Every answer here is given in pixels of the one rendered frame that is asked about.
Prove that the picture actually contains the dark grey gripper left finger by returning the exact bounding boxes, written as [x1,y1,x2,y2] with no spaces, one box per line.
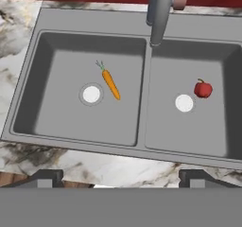
[7,169,64,189]

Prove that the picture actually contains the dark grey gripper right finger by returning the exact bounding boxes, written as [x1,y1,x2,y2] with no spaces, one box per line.
[178,169,237,189]

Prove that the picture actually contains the grey double sink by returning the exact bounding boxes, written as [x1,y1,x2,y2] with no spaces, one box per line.
[0,6,242,171]

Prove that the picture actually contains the red bell pepper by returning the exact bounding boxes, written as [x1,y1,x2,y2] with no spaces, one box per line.
[193,78,214,99]

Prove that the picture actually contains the orange carrot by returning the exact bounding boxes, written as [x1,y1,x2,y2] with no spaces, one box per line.
[95,60,122,101]

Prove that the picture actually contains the grey sink tap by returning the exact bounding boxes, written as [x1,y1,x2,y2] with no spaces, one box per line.
[145,0,191,48]

